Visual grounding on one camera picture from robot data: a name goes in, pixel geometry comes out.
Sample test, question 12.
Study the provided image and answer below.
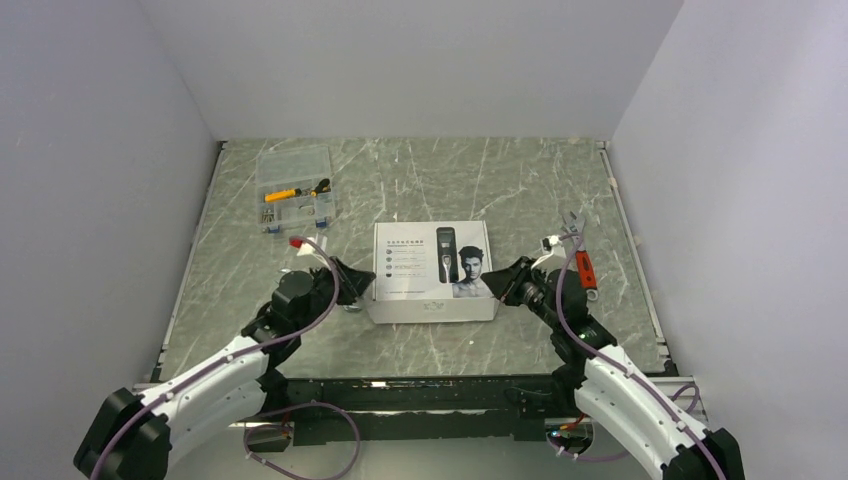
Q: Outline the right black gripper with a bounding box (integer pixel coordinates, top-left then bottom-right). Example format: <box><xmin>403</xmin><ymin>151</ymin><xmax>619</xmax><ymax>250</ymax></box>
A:
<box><xmin>481</xmin><ymin>255</ymin><xmax>562</xmax><ymax>330</ymax></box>

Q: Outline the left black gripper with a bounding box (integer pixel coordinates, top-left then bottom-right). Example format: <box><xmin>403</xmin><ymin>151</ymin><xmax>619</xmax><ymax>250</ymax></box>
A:
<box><xmin>294</xmin><ymin>255</ymin><xmax>375</xmax><ymax>333</ymax></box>

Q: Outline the white hair clipper box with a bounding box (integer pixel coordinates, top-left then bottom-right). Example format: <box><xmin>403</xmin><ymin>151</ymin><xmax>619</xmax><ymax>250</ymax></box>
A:
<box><xmin>365</xmin><ymin>221</ymin><xmax>498</xmax><ymax>324</ymax></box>

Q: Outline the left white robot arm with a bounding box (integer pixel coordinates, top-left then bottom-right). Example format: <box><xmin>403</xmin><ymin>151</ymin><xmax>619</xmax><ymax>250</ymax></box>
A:
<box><xmin>73</xmin><ymin>257</ymin><xmax>376</xmax><ymax>479</ymax></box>

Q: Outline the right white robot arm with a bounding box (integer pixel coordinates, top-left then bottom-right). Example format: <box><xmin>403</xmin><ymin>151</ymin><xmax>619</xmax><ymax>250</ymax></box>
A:
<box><xmin>480</xmin><ymin>257</ymin><xmax>745</xmax><ymax>479</ymax></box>

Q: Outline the black yellow small tool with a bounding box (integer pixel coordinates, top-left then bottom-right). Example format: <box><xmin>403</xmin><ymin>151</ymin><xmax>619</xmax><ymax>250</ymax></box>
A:
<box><xmin>309</xmin><ymin>178</ymin><xmax>331</xmax><ymax>197</ymax></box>

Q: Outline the clear plastic organizer box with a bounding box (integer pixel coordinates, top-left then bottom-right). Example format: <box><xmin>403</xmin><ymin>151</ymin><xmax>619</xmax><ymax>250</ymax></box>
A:
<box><xmin>255</xmin><ymin>145</ymin><xmax>336</xmax><ymax>234</ymax></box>

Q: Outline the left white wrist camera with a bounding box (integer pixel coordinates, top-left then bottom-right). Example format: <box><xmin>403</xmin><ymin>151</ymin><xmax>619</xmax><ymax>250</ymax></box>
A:
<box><xmin>289</xmin><ymin>234</ymin><xmax>327</xmax><ymax>258</ymax></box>

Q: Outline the red handled adjustable wrench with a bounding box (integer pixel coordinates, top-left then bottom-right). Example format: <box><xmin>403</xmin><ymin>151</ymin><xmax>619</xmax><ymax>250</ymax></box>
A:
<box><xmin>563</xmin><ymin>211</ymin><xmax>599</xmax><ymax>302</ymax></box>

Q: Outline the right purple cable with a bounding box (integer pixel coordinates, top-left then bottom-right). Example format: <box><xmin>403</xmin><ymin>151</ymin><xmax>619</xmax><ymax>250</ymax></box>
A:
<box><xmin>546</xmin><ymin>228</ymin><xmax>730</xmax><ymax>480</ymax></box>

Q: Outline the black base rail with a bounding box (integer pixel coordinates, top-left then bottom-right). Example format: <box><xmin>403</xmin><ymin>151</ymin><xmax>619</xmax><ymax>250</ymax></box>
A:
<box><xmin>248</xmin><ymin>374</ymin><xmax>589</xmax><ymax>446</ymax></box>

